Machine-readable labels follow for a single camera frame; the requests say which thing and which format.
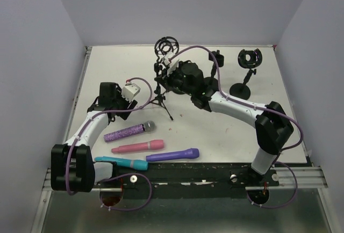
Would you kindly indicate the black mounting base rail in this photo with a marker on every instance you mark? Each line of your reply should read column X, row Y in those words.
column 142, row 188

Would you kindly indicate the pink microphone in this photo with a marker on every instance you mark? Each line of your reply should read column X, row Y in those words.
column 139, row 147

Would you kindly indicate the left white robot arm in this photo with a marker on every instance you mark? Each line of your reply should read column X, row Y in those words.
column 72, row 166

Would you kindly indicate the black round-base stand back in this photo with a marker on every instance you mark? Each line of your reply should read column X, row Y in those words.
column 213, row 69

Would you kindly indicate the dark purple microphone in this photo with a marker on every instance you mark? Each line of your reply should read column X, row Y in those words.
column 191, row 153

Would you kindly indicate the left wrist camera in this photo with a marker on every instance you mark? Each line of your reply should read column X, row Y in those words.
column 130, row 91

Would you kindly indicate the black tripod shock-mount stand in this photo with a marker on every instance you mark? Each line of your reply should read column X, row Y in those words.
column 162, row 47

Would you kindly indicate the aluminium extrusion rail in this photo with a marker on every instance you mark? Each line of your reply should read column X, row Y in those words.
column 276, row 178

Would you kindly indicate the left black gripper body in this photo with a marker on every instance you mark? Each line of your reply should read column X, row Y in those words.
column 122, row 104

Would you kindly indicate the teal microphone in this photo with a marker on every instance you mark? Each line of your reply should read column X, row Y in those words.
column 136, row 164

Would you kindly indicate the black shock-mount round-base stand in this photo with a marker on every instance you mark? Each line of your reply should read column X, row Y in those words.
column 247, row 59

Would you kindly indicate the silver purple glitter microphone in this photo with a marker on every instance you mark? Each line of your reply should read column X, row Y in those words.
column 147, row 126

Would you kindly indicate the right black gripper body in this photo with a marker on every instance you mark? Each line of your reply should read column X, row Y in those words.
column 174, row 79

